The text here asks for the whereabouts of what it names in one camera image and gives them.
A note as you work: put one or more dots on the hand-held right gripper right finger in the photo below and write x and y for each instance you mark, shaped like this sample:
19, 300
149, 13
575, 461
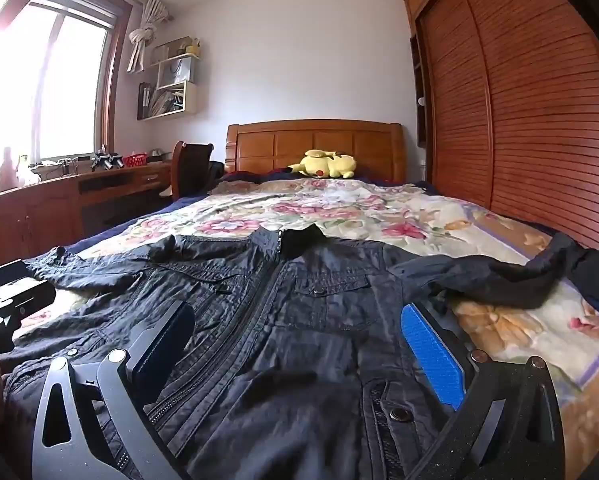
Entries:
432, 355

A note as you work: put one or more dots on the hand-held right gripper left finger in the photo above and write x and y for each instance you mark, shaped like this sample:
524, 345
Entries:
165, 340

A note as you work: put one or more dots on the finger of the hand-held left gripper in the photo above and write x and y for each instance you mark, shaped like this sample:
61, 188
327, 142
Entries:
27, 294

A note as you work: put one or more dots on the black jacket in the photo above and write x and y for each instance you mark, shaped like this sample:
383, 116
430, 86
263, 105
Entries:
289, 320

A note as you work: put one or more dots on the wooden desk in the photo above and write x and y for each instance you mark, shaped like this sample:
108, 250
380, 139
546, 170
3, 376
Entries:
54, 205

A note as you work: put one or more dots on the black device on stand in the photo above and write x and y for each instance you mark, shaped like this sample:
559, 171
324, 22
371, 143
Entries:
107, 160

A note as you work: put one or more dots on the wooden chair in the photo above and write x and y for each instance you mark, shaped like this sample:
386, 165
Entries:
189, 170

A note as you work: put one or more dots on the red basket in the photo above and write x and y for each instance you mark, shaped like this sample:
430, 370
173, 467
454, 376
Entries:
134, 160

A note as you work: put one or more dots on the floral blanket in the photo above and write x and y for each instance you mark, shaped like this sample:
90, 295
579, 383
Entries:
329, 205

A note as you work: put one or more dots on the window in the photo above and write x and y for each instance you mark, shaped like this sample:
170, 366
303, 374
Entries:
54, 85

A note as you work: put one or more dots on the yellow plush toy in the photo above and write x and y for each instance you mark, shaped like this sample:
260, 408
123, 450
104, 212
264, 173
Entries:
324, 164

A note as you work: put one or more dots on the wooden bed headboard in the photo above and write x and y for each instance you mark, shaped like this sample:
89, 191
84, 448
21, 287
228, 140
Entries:
329, 145

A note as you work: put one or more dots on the wooden slatted wardrobe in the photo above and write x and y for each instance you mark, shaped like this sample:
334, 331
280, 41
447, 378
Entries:
519, 110

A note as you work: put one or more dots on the tied beige curtain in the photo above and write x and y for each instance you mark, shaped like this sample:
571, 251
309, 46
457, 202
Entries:
142, 40

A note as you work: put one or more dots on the white wall shelf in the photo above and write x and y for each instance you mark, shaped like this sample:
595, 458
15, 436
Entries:
177, 85

